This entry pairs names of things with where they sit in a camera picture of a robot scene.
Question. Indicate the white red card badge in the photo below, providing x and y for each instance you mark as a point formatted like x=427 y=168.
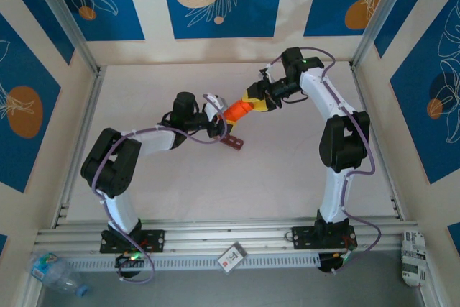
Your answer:
x=231 y=258

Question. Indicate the aluminium side rail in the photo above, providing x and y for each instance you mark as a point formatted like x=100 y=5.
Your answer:
x=363 y=98
x=90 y=105

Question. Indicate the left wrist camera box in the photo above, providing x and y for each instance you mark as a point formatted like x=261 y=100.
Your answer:
x=217 y=102

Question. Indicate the aluminium frame post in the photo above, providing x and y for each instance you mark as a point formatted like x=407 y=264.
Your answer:
x=379 y=16
x=66 y=16

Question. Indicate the controller board with LED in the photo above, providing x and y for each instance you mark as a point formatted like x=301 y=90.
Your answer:
x=131 y=258
x=336 y=262

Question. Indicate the newspaper wrapped bundle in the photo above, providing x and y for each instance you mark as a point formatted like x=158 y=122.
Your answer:
x=413 y=260

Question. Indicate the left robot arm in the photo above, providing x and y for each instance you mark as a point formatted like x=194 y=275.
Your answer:
x=111 y=163

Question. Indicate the brown weekly pill organizer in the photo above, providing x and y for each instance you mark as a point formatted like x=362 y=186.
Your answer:
x=234 y=143

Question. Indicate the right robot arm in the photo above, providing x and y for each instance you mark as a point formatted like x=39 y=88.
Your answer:
x=345 y=138

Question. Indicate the orange pill bottle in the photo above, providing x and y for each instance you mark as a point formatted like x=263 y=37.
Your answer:
x=235 y=112

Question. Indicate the orange bottle cap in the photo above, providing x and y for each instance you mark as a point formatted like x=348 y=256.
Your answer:
x=248 y=106

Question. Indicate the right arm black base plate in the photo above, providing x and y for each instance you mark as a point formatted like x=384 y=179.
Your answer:
x=305 y=237

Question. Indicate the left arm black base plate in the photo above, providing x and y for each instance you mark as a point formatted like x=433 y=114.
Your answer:
x=154 y=240

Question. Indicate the clear plastic water bottle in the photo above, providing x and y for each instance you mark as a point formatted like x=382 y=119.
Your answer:
x=54 y=274

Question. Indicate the aluminium mounting rail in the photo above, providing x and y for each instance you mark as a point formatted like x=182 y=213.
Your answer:
x=215 y=237

